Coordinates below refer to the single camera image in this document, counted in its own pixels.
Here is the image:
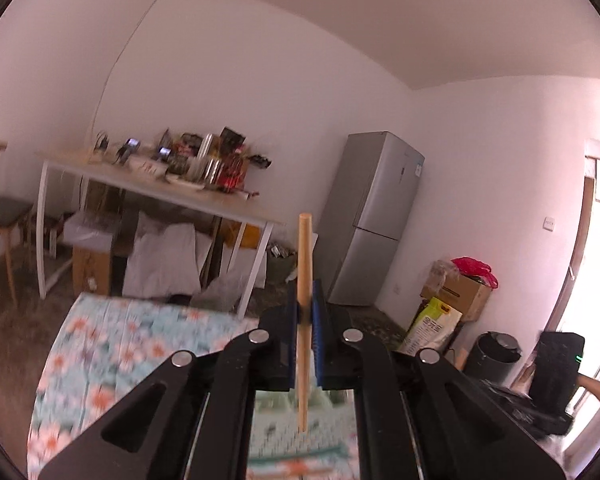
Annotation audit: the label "black round bin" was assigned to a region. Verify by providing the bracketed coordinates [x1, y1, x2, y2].
[464, 331, 523, 387]

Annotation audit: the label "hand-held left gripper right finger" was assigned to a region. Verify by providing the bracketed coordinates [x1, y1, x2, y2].
[312, 280, 566, 480]

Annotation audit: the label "box with clear plastic cover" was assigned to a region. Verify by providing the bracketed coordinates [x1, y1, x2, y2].
[62, 212, 124, 296]

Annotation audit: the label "silver refrigerator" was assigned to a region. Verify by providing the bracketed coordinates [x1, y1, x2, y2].
[312, 131, 426, 308]

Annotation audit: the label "wooden chair with dark seat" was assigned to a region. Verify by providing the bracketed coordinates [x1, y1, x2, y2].
[0, 137, 33, 306]

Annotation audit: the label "white pillow bags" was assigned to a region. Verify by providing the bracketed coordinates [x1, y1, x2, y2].
[122, 211, 213, 298]

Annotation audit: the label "wooden chopstick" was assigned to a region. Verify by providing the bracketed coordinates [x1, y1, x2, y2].
[296, 213, 313, 433]

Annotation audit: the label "red oil bottle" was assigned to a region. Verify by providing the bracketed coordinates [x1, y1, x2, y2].
[222, 147, 248, 193]

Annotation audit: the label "white oval dish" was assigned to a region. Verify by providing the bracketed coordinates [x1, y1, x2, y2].
[165, 175, 207, 192]

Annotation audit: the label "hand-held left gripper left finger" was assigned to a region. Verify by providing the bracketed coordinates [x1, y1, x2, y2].
[40, 305, 301, 480]

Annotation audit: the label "yellow and white sack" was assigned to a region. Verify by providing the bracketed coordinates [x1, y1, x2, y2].
[397, 296, 463, 358]

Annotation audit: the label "yellow bag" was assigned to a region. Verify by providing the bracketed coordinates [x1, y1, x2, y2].
[230, 222, 262, 250]

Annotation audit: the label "floral light blue blanket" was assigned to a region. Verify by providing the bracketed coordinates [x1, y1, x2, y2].
[27, 292, 361, 480]

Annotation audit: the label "red plastic bag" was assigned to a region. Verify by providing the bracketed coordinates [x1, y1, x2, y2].
[450, 256, 499, 289]

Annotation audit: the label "metal cups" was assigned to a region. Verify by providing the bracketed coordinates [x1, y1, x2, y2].
[187, 134, 226, 188]

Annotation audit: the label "white-legged table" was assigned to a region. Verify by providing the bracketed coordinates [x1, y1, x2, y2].
[35, 152, 286, 318]

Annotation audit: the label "mint green plastic utensil holder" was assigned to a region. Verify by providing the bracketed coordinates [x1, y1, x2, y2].
[247, 389, 357, 461]

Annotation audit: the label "cardboard box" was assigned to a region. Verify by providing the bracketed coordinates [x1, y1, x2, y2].
[420, 272, 493, 323]

